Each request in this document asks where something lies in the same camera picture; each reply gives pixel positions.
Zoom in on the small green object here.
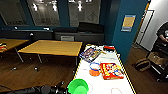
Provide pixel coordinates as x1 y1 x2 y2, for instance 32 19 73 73
66 78 90 94

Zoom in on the orange bowl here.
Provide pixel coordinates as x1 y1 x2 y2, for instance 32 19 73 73
88 68 102 77

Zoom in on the white table with items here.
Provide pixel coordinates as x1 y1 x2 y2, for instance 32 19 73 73
65 44 138 94

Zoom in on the blue rimmed bowl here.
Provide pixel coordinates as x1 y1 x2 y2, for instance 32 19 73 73
89 62 102 71

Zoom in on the long yellow wooden bench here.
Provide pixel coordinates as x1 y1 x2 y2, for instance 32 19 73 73
17 39 84 73

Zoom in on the colourful board game box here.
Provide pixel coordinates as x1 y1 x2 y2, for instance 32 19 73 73
78 46 103 63

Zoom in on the flat orange object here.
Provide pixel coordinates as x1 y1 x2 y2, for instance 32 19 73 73
99 61 125 81

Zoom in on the white paper sheet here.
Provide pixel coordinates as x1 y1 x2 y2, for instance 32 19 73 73
99 52 118 63

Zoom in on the small red object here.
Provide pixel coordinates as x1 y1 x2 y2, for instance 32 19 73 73
102 44 117 53

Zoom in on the black bag on sofa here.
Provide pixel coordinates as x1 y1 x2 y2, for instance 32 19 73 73
77 21 106 35

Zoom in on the brown floor bag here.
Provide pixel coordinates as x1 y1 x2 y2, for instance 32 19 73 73
133 57 153 72

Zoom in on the cardboard box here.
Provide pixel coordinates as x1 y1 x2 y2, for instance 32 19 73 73
147 51 168 67

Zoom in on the wooden hallway door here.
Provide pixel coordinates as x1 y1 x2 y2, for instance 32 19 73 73
134 9 155 48

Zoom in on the thin red ring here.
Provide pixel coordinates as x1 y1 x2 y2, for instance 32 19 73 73
109 87 123 94

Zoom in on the dark grey wall sofa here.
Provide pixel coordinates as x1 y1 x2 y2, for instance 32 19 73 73
52 27 106 47

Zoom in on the glass window in blue wall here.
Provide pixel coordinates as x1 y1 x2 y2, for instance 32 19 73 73
67 0 102 25
0 0 25 26
26 0 61 27

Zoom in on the yellow framed wall sign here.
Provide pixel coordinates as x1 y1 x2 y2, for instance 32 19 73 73
121 14 137 33

